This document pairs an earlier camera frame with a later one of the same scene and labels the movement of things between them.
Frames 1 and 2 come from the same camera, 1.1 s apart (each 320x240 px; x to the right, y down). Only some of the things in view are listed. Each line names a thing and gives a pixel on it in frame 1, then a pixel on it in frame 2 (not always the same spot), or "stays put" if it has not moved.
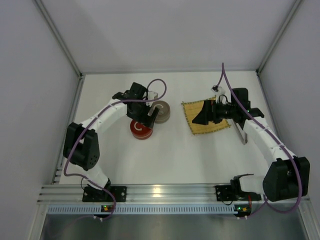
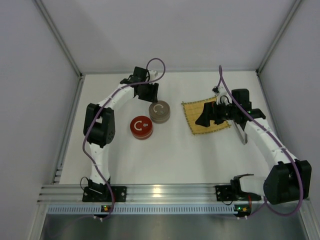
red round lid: [139, 129] stays put
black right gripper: [212, 112] stays put
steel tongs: [242, 134] stays put
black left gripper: [145, 117] -> [146, 91]
